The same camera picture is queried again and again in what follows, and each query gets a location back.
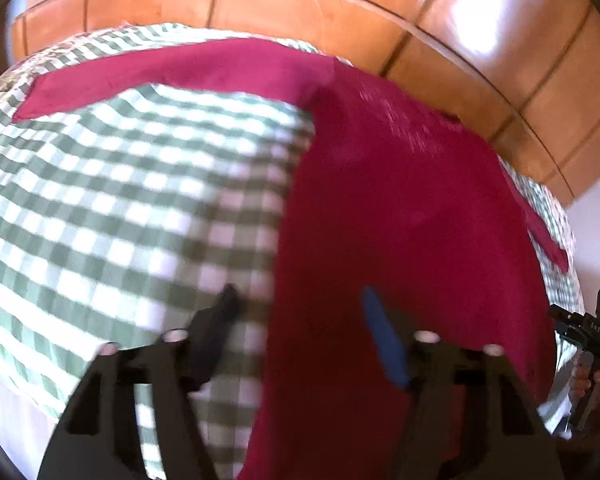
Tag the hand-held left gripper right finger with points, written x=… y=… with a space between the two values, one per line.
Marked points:
x=387 y=340

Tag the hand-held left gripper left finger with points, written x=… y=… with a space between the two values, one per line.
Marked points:
x=207 y=340

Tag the red long-sleeved shirt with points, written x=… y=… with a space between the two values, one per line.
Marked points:
x=405 y=200

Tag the person's right hand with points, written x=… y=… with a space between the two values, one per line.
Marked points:
x=580 y=380

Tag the green checked bedspread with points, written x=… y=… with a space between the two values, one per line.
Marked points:
x=130 y=200

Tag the white bed sheet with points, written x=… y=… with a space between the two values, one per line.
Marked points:
x=10 y=410

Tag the wooden wardrobe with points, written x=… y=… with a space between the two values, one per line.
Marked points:
x=330 y=15

